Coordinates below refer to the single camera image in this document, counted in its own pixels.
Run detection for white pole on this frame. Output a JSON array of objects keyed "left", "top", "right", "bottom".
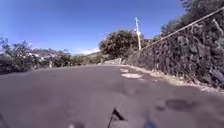
[{"left": 133, "top": 17, "right": 142, "bottom": 51}]

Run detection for grey asphalt road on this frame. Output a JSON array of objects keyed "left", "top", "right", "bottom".
[{"left": 0, "top": 63, "right": 224, "bottom": 128}]

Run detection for row of bushes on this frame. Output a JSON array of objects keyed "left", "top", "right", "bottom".
[{"left": 0, "top": 37, "right": 108, "bottom": 75}]

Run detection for broad green tree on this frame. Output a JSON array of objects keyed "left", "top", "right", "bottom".
[{"left": 98, "top": 29, "right": 144, "bottom": 62}]

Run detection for pale gravel strip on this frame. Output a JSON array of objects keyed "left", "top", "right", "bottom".
[{"left": 118, "top": 64, "right": 224, "bottom": 94}]

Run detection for trees above stone wall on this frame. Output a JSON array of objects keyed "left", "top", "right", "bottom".
[{"left": 159, "top": 0, "right": 224, "bottom": 38}]

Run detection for dark stone wall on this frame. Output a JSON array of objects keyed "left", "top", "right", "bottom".
[{"left": 126, "top": 7, "right": 224, "bottom": 90}]

